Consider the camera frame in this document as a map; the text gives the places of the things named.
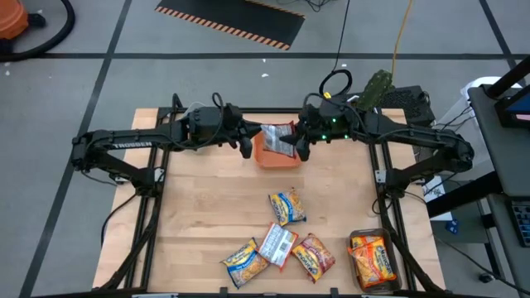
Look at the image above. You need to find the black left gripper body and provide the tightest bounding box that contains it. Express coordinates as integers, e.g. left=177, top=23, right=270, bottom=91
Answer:
left=188, top=103, right=249, bottom=149

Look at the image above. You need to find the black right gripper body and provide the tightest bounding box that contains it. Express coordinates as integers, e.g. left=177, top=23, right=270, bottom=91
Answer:
left=298, top=94, right=361, bottom=144

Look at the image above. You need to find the red Maruchan ramen pack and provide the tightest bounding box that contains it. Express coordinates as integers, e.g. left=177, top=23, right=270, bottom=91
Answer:
left=291, top=232, right=336, bottom=284
left=260, top=122, right=298, bottom=159

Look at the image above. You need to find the blue Maruchan ramen pack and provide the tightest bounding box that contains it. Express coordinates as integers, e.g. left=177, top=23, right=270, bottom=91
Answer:
left=267, top=187, right=307, bottom=228
left=219, top=237, right=271, bottom=290

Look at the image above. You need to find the orange plastic bin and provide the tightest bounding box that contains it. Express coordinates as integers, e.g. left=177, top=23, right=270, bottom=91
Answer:
left=253, top=131, right=303, bottom=170

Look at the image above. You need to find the white hexagonal plant pot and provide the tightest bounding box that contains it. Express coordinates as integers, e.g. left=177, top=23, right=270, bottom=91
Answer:
left=345, top=94, right=382, bottom=115

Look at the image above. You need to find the green cactus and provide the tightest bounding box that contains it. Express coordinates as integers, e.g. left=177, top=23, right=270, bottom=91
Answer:
left=355, top=69, right=394, bottom=112

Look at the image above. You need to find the black computer case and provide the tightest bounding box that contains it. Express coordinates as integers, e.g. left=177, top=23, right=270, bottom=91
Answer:
left=351, top=85, right=436, bottom=141

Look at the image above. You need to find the dark translucent plastic bin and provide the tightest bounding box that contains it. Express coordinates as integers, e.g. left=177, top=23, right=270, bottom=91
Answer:
left=346, top=227, right=403, bottom=294

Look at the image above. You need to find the black hazard-striped floor mat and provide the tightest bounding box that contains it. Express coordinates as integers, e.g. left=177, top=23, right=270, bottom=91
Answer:
left=155, top=0, right=306, bottom=51

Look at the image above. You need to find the white paper sheet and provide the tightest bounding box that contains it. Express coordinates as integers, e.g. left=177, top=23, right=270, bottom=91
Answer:
left=422, top=175, right=455, bottom=223

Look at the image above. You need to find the grey desk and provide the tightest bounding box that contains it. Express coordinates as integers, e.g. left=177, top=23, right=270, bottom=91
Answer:
left=467, top=84, right=530, bottom=291

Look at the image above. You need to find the black monitor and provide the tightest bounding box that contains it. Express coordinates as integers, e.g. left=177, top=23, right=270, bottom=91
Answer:
left=482, top=55, right=530, bottom=129

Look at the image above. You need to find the black keyboard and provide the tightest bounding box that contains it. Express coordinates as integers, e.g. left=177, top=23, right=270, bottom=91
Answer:
left=508, top=199, right=530, bottom=248

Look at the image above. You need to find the orange shop vacuum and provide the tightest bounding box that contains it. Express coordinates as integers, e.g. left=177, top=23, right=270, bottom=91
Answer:
left=0, top=0, right=47, bottom=53

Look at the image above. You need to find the black aluminium table frame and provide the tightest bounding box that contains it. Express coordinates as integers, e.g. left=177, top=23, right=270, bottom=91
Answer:
left=97, top=94, right=448, bottom=298

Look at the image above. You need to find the black coiled hanging cable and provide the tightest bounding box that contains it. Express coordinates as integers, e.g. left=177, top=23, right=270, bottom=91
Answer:
left=317, top=0, right=354, bottom=99

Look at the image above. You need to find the yellow hanging cable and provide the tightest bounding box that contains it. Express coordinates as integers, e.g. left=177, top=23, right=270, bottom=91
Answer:
left=391, top=0, right=415, bottom=71

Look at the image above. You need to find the black power cable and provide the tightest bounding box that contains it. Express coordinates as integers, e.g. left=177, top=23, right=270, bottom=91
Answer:
left=100, top=192, right=140, bottom=249

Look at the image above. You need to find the black vacuum hose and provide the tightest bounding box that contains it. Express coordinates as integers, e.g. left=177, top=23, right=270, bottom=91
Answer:
left=0, top=0, right=76, bottom=63

